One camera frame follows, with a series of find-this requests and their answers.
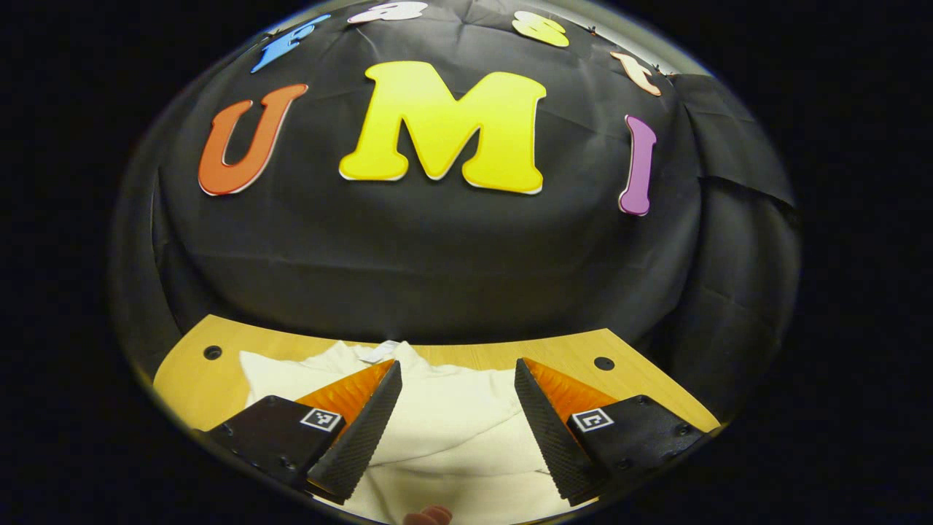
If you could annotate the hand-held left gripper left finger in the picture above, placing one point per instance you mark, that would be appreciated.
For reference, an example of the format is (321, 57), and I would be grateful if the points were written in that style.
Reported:
(361, 437)

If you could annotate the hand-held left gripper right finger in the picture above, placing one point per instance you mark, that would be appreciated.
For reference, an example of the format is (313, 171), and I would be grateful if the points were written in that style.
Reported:
(550, 437)

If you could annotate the cream knit sweater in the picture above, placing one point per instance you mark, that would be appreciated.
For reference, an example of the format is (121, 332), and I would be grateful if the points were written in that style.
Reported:
(452, 430)

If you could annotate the black backdrop cloth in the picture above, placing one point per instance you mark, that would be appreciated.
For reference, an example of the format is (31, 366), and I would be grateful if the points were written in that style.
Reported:
(437, 255)

